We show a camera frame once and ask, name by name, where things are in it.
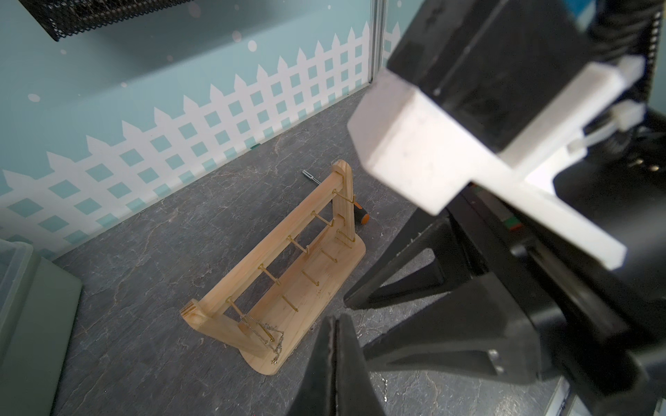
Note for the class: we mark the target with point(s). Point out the black wire mesh basket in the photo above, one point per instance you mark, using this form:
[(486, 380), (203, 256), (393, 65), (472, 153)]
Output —
[(64, 18)]

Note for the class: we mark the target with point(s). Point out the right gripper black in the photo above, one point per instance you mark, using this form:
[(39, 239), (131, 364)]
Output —
[(605, 339)]

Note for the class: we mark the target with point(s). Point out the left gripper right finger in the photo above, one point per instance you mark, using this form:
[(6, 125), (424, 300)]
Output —
[(355, 394)]

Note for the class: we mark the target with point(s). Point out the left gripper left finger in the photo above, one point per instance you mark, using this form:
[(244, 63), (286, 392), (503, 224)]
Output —
[(317, 393)]

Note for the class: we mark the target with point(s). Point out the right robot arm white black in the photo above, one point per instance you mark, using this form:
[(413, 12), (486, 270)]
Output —
[(619, 185)]

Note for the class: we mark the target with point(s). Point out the translucent green storage box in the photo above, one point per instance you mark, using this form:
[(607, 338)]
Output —
[(39, 301)]

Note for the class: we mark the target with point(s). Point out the wooden jewelry display stand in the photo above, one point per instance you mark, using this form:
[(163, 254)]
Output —
[(269, 300)]

